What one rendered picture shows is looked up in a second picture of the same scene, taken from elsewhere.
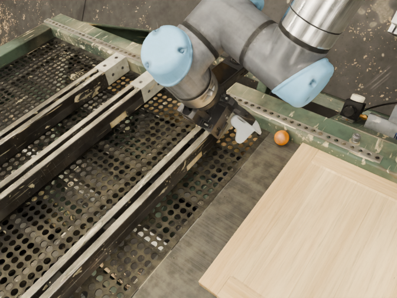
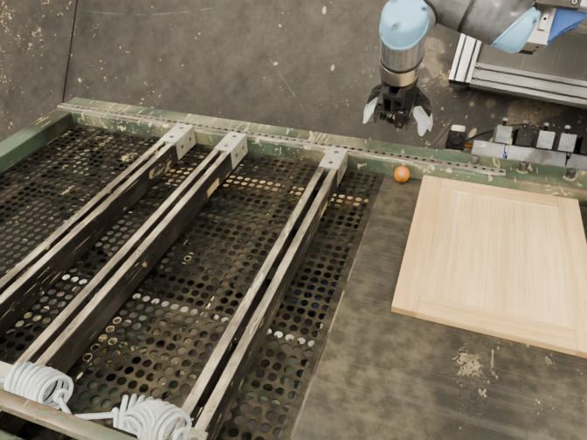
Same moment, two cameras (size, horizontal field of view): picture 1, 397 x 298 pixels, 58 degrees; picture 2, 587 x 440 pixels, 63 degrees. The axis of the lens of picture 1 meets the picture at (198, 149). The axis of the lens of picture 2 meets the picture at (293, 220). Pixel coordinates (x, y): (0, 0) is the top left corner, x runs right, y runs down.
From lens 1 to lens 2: 0.56 m
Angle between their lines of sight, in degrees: 18
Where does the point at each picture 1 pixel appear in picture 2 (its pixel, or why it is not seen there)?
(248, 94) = (349, 141)
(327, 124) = (441, 154)
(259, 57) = (484, 11)
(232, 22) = not seen: outside the picture
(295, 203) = (445, 223)
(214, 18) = not seen: outside the picture
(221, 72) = not seen: hidden behind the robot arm
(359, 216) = (508, 221)
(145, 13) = (154, 104)
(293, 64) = (516, 10)
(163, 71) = (413, 28)
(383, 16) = (434, 71)
